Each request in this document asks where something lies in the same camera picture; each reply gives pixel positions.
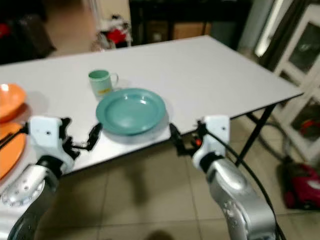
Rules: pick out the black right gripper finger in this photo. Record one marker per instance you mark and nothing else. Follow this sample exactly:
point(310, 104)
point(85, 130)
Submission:
point(175, 133)

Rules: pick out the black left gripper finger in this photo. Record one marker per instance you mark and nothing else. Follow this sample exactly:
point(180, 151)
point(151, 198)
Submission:
point(95, 132)

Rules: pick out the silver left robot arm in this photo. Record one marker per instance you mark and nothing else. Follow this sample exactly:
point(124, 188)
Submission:
point(30, 195)

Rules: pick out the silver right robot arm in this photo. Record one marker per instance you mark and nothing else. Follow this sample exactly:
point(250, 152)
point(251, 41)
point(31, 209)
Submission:
point(240, 205)

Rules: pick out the green plate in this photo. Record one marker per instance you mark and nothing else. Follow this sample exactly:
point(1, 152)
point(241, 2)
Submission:
point(131, 111)

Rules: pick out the green mug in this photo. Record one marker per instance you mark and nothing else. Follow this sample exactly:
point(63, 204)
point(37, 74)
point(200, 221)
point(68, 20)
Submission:
point(101, 83)

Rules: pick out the orange plate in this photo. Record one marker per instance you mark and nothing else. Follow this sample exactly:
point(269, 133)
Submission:
point(11, 152)

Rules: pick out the black table leg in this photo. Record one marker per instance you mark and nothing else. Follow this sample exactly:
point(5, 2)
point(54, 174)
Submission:
point(255, 135)

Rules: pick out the orange bowl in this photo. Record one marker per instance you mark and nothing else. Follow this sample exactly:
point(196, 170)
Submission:
point(10, 100)

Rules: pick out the red and white bag pile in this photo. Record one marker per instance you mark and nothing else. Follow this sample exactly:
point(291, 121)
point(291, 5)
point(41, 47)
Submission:
point(116, 35)

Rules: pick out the dark suitcase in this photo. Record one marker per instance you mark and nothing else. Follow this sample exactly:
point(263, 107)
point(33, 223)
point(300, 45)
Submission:
point(34, 36)

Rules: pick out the dark wooden cabinet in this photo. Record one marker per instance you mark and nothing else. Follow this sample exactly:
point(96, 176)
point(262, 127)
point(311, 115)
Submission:
point(190, 20)

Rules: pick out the red vacuum cleaner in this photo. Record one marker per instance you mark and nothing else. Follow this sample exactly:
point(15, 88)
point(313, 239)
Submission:
point(300, 185)

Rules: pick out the white glass door cabinet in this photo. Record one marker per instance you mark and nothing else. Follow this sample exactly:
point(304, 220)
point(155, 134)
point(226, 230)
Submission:
point(302, 65)

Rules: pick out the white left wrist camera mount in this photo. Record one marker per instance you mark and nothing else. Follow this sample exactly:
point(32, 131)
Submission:
point(47, 132)

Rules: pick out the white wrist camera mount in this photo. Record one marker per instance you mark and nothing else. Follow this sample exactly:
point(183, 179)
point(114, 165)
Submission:
point(47, 132)
point(217, 130)

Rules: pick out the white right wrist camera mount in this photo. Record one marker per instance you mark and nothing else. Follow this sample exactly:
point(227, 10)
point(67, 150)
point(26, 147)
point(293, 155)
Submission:
point(217, 130)

